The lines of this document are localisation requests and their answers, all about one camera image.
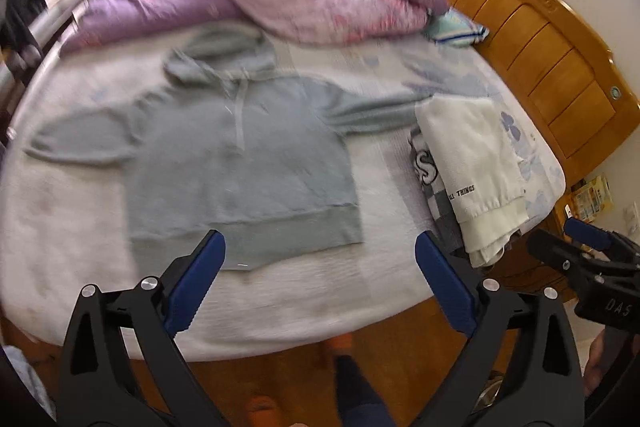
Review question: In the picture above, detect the yellow snack package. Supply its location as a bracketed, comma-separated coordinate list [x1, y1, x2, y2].
[570, 176, 614, 222]

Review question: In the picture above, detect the wooden headboard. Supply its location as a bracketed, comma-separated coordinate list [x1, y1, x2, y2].
[448, 0, 639, 185]

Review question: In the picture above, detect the grey hoodie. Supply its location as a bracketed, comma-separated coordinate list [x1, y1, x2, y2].
[26, 25, 419, 275]

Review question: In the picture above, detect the blue striped pillow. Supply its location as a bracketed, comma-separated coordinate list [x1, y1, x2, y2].
[423, 9, 489, 48]

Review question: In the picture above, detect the grey patterned folded garment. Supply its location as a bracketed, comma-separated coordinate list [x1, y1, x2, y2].
[408, 126, 463, 254]

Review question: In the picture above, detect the orange slipper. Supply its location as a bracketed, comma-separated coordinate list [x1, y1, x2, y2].
[246, 395, 283, 427]

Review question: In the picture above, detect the cream knit sweater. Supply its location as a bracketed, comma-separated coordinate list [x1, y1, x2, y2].
[416, 94, 528, 268]

